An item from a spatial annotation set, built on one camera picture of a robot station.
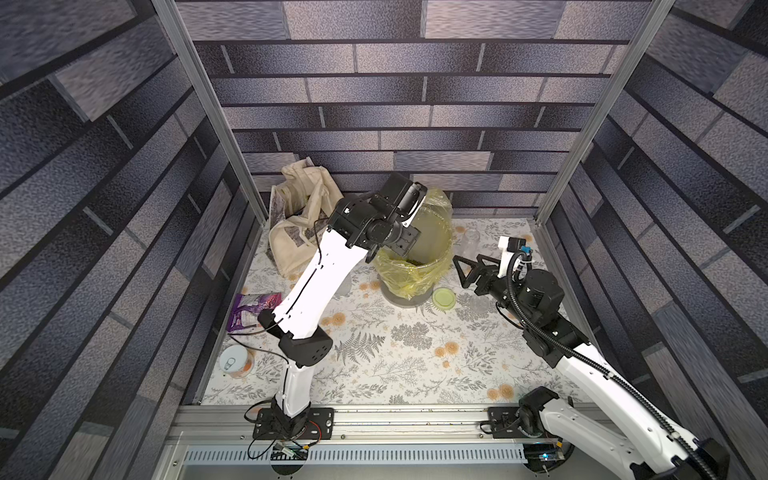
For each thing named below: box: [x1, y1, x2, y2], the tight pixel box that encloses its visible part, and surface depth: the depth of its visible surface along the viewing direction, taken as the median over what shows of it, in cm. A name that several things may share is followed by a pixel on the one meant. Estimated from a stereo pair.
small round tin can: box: [219, 344, 255, 379], surface depth 81 cm
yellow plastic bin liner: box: [375, 188, 454, 300], surface depth 78 cm
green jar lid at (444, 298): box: [432, 287, 456, 311], surface depth 97 cm
